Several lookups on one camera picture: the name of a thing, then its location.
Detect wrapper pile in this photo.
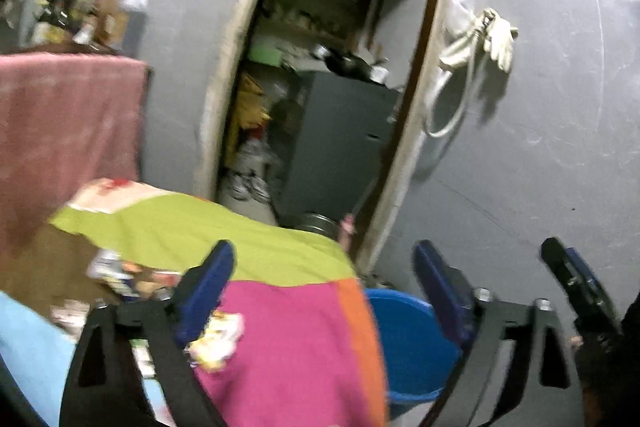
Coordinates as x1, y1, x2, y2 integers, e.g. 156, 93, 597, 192
51, 249, 244, 372

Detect blue plastic bucket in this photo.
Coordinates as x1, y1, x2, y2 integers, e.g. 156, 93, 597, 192
366, 288, 460, 419

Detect pink bottle on floor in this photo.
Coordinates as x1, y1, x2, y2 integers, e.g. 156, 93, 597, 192
338, 213, 355, 244

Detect colourful patchwork cloth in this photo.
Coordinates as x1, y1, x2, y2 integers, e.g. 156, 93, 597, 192
1, 178, 388, 426

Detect steel bowl on floor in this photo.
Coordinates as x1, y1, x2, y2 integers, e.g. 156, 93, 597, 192
294, 212, 340, 241

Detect dark grey cabinet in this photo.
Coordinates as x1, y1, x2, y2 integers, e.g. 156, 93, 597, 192
268, 72, 398, 225

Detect pink checked cloth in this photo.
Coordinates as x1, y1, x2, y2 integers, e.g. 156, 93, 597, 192
1, 53, 149, 254

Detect yellow bag in closet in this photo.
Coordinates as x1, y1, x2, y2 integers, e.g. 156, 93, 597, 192
226, 72, 270, 165

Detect white rubber gloves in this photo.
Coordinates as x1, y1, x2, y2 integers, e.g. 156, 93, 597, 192
438, 5, 520, 75

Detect black wok pan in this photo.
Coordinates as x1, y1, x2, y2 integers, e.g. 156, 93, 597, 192
311, 46, 390, 84

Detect green box on shelf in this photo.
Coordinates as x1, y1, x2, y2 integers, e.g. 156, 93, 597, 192
247, 44, 283, 67

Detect white hose loop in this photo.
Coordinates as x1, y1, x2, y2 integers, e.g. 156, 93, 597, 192
423, 51, 478, 140

